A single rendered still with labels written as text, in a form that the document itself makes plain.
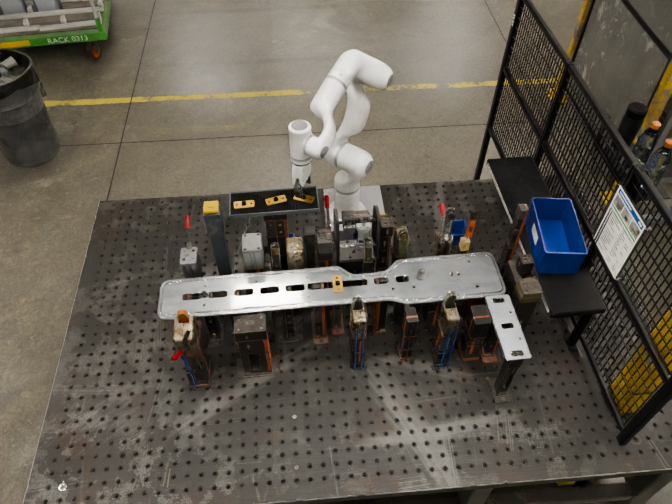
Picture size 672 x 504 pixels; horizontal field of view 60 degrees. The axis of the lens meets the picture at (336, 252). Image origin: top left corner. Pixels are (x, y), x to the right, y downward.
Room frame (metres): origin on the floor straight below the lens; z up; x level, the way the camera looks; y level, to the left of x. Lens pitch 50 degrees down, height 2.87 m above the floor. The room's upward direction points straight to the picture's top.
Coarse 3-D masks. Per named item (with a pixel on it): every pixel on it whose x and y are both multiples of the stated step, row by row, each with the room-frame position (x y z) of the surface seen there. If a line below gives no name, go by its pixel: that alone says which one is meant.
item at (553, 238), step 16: (544, 208) 1.75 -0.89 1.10; (560, 208) 1.74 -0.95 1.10; (528, 224) 1.69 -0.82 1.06; (544, 224) 1.72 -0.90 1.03; (560, 224) 1.72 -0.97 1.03; (576, 224) 1.61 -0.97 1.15; (544, 240) 1.62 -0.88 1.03; (560, 240) 1.62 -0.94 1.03; (576, 240) 1.56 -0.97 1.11; (544, 256) 1.45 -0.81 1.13; (560, 256) 1.45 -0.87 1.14; (576, 256) 1.45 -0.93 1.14; (544, 272) 1.45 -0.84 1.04; (560, 272) 1.45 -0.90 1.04; (576, 272) 1.45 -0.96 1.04
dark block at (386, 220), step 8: (384, 216) 1.68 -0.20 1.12; (384, 224) 1.64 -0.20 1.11; (392, 224) 1.64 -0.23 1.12; (384, 232) 1.62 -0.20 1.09; (392, 232) 1.62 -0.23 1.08; (384, 240) 1.62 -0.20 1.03; (384, 248) 1.62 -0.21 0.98; (384, 256) 1.63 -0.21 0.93; (376, 264) 1.68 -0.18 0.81; (384, 264) 1.63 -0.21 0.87
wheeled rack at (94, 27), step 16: (64, 0) 5.17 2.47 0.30; (80, 0) 5.19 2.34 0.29; (96, 0) 5.21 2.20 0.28; (0, 16) 4.85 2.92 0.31; (16, 16) 4.87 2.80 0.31; (32, 16) 4.89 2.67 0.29; (48, 16) 4.91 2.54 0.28; (64, 16) 4.81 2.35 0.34; (80, 16) 4.91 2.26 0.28; (96, 16) 4.68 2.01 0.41; (0, 32) 4.62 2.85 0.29; (16, 32) 4.64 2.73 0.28; (32, 32) 4.64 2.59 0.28; (48, 32) 4.64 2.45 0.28; (64, 32) 4.65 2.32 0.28; (80, 32) 4.65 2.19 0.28; (96, 32) 4.65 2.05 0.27; (0, 48) 4.50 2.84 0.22; (96, 48) 4.69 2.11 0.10
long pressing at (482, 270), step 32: (448, 256) 1.56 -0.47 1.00; (480, 256) 1.56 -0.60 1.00; (160, 288) 1.40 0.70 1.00; (192, 288) 1.39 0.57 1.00; (224, 288) 1.40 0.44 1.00; (256, 288) 1.40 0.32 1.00; (352, 288) 1.40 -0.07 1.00; (384, 288) 1.40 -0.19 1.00; (416, 288) 1.40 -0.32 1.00; (448, 288) 1.40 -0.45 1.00; (480, 288) 1.40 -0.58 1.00
